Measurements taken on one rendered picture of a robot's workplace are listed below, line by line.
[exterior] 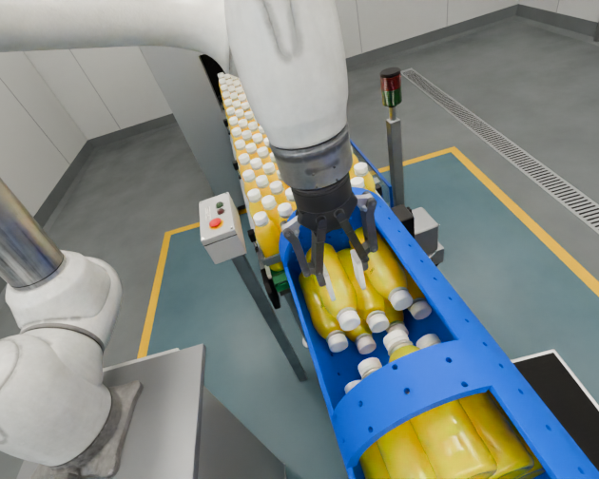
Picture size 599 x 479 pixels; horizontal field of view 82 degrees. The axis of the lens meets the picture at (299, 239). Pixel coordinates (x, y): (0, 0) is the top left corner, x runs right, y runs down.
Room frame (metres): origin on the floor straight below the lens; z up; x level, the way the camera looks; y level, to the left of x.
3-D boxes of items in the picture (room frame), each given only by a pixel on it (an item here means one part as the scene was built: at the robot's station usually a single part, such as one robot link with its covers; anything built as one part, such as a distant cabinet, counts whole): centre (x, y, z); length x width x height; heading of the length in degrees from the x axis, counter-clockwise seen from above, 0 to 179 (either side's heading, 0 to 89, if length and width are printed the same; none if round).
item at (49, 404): (0.39, 0.53, 1.18); 0.18 x 0.16 x 0.22; 174
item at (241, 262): (0.86, 0.21, 0.50); 0.04 x 0.04 x 1.00; 2
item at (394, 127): (1.06, -0.43, 0.55); 0.04 x 0.04 x 1.10; 2
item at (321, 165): (0.36, -0.05, 1.47); 0.09 x 0.09 x 0.06
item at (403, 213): (0.71, -0.28, 0.95); 0.10 x 0.07 x 0.10; 92
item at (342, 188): (0.36, -0.05, 1.40); 0.08 x 0.07 x 0.09; 92
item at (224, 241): (0.86, 0.21, 1.05); 0.20 x 0.10 x 0.10; 2
